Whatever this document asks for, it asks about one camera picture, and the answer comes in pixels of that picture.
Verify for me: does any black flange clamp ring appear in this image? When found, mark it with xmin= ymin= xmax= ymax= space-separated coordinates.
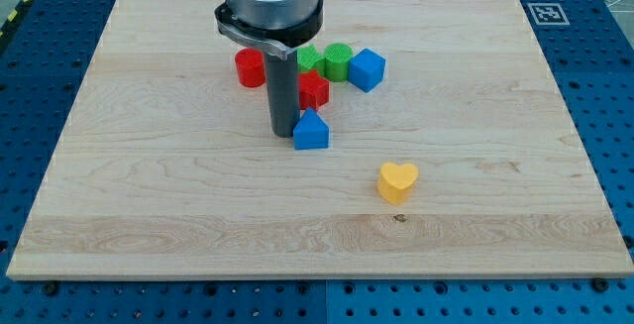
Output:
xmin=214 ymin=0 xmax=324 ymax=60

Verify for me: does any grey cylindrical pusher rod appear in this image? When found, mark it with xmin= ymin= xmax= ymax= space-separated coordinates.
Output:
xmin=264 ymin=52 xmax=300 ymax=138

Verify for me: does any yellow heart block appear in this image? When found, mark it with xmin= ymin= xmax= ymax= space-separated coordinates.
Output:
xmin=376 ymin=162 xmax=420 ymax=205

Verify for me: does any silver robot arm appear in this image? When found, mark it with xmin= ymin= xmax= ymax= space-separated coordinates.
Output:
xmin=215 ymin=0 xmax=324 ymax=138

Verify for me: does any green star block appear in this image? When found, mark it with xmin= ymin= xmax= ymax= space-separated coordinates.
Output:
xmin=297 ymin=45 xmax=325 ymax=76

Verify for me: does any red cylinder block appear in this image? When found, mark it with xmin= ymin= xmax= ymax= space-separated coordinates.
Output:
xmin=234 ymin=49 xmax=265 ymax=88

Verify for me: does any red star block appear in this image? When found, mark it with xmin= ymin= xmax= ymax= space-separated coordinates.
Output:
xmin=299 ymin=70 xmax=330 ymax=111

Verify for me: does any green cylinder block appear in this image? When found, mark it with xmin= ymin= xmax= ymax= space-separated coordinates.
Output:
xmin=324 ymin=43 xmax=354 ymax=82

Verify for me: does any blue triangle block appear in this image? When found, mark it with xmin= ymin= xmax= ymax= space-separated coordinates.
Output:
xmin=293 ymin=108 xmax=330 ymax=150

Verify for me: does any blue cube block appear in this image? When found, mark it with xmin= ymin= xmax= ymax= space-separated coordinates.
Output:
xmin=348 ymin=49 xmax=386 ymax=93

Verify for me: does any wooden board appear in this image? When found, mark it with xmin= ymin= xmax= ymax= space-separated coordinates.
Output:
xmin=7 ymin=0 xmax=633 ymax=280

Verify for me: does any fiducial marker tag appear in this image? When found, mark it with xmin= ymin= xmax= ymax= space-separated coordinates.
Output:
xmin=527 ymin=2 xmax=570 ymax=26

